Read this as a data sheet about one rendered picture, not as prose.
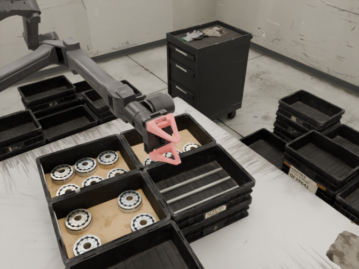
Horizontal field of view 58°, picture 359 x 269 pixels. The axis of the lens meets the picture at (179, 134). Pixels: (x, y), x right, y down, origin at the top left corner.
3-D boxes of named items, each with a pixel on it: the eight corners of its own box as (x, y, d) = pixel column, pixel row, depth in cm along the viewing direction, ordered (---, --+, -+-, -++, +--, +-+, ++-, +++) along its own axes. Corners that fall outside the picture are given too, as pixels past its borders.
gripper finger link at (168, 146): (190, 164, 75) (168, 143, 82) (190, 141, 71) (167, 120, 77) (166, 176, 72) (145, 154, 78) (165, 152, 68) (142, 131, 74)
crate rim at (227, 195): (172, 222, 122) (172, 218, 120) (141, 173, 143) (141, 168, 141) (257, 185, 137) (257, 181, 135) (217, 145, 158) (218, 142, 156)
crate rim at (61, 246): (64, 269, 107) (63, 264, 105) (48, 206, 128) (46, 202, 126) (172, 222, 122) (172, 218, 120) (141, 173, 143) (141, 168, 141)
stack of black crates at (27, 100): (41, 147, 276) (26, 102, 249) (31, 130, 296) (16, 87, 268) (85, 131, 295) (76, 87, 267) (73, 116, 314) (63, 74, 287)
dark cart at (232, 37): (194, 139, 309) (197, 49, 254) (168, 117, 338) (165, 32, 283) (240, 118, 337) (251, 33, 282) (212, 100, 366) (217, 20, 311)
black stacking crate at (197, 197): (173, 237, 128) (172, 218, 121) (143, 188, 149) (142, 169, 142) (253, 200, 143) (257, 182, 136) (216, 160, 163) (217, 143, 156)
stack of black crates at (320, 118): (329, 156, 268) (346, 110, 240) (306, 170, 254) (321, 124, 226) (290, 132, 293) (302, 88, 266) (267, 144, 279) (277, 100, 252)
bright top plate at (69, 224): (68, 234, 123) (68, 232, 123) (62, 215, 130) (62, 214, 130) (94, 223, 127) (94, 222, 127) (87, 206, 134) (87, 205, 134)
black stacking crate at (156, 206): (71, 283, 113) (64, 265, 106) (54, 221, 134) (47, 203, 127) (172, 237, 128) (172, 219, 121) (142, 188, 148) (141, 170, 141)
